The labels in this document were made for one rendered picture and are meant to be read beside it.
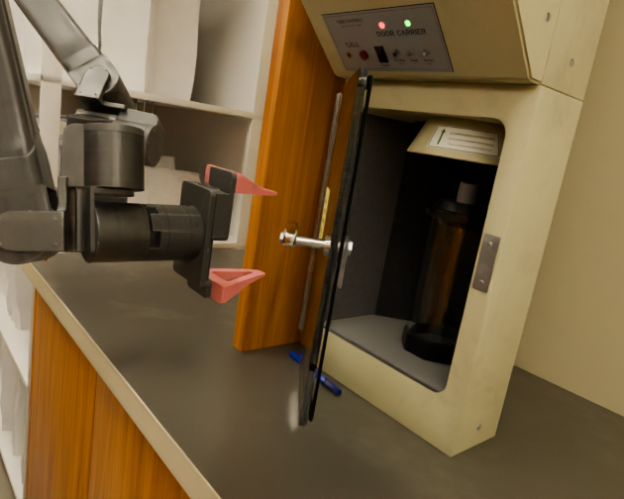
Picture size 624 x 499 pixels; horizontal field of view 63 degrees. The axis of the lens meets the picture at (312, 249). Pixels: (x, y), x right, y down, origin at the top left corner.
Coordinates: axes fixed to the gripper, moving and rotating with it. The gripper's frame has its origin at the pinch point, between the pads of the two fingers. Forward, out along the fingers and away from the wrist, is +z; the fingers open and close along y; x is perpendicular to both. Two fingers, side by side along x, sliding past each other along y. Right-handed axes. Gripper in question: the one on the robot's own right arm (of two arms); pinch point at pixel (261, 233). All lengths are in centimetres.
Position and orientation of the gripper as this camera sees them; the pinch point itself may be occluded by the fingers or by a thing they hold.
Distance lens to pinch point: 60.1
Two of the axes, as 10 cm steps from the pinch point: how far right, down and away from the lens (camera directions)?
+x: -6.3, -2.7, 7.3
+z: 7.6, -0.1, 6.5
